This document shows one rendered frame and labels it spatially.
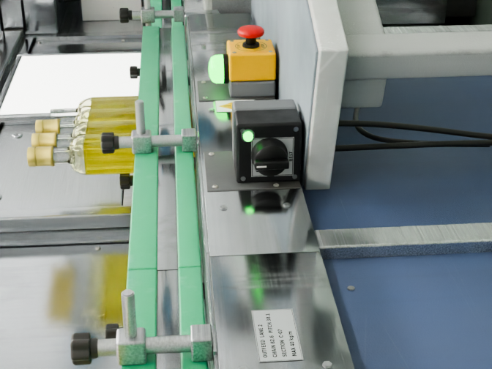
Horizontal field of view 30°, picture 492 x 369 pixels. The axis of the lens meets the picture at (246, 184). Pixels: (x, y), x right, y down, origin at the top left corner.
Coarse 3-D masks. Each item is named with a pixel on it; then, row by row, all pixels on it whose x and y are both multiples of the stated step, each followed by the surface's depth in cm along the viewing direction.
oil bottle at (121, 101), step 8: (120, 96) 174; (128, 96) 174; (136, 96) 174; (80, 104) 172; (88, 104) 171; (96, 104) 170; (104, 104) 170; (112, 104) 170; (120, 104) 170; (128, 104) 170
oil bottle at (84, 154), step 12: (72, 144) 156; (84, 144) 155; (96, 144) 155; (72, 156) 155; (84, 156) 155; (96, 156) 155; (108, 156) 155; (120, 156) 155; (132, 156) 156; (72, 168) 157; (84, 168) 156; (96, 168) 156; (108, 168) 156; (120, 168) 156; (132, 168) 157
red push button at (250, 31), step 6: (240, 30) 137; (246, 30) 136; (252, 30) 136; (258, 30) 137; (240, 36) 137; (246, 36) 136; (252, 36) 136; (258, 36) 136; (246, 42) 138; (252, 42) 138
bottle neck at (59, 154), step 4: (56, 148) 157; (60, 148) 157; (64, 148) 157; (56, 152) 156; (60, 152) 156; (64, 152) 156; (56, 156) 156; (60, 156) 156; (64, 156) 156; (56, 160) 156; (60, 160) 156; (64, 160) 157
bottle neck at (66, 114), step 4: (64, 108) 172; (68, 108) 172; (72, 108) 172; (52, 112) 171; (56, 112) 171; (60, 112) 171; (64, 112) 171; (68, 112) 171; (72, 112) 172; (52, 116) 171; (56, 116) 171; (60, 116) 171; (64, 116) 171; (68, 116) 171; (72, 116) 171; (64, 120) 172; (68, 120) 172
